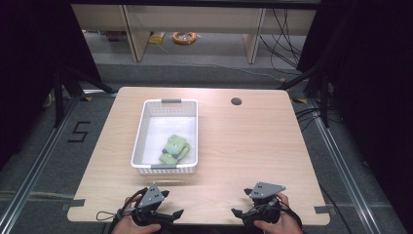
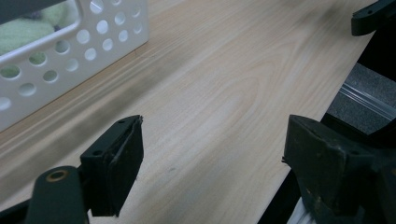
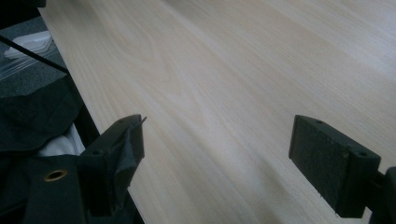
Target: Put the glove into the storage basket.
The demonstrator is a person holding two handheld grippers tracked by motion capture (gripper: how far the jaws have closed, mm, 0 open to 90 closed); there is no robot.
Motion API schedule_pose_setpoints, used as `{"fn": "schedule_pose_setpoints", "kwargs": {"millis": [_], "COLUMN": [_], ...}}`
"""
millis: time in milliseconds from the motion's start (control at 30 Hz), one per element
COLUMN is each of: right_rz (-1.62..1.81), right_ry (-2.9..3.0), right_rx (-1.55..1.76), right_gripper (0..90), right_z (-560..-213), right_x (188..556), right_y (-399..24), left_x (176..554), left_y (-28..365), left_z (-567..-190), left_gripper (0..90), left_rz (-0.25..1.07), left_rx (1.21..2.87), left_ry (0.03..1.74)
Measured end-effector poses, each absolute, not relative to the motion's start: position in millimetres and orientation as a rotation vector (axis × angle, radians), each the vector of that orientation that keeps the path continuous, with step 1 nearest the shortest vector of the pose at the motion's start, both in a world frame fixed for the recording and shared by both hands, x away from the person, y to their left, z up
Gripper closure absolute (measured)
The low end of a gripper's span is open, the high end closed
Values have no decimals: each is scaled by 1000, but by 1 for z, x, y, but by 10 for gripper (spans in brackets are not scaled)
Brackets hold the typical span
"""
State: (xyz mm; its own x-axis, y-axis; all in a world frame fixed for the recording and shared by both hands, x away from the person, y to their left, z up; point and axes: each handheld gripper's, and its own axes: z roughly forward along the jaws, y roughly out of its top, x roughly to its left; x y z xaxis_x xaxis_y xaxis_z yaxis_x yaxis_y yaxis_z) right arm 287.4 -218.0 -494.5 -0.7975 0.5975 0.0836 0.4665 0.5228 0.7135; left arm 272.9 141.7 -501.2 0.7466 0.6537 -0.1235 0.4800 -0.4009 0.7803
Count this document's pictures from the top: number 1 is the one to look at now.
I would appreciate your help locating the aluminium floor rail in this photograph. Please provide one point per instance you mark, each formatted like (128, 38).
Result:
(344, 165)
(35, 165)

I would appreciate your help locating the yellow packet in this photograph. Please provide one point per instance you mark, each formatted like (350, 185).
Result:
(157, 38)

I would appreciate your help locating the person's right hand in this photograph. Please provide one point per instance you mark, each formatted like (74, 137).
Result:
(279, 224)

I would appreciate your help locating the person's left hand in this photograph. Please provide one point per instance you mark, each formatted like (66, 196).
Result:
(133, 227)

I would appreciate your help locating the black curtain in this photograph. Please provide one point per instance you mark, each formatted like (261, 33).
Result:
(32, 65)
(367, 81)

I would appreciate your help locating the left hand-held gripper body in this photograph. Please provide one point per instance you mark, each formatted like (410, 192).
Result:
(151, 195)

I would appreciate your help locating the white plastic basket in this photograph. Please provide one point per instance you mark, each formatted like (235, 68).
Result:
(167, 130)

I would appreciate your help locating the black metal stand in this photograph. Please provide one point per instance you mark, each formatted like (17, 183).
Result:
(319, 84)
(65, 94)

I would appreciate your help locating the pale wooden desk frame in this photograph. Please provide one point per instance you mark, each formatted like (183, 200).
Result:
(195, 19)

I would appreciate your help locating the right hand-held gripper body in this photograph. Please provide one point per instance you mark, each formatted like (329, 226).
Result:
(264, 191)

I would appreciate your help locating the grey tape strip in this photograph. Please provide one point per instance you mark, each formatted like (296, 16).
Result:
(75, 203)
(322, 210)

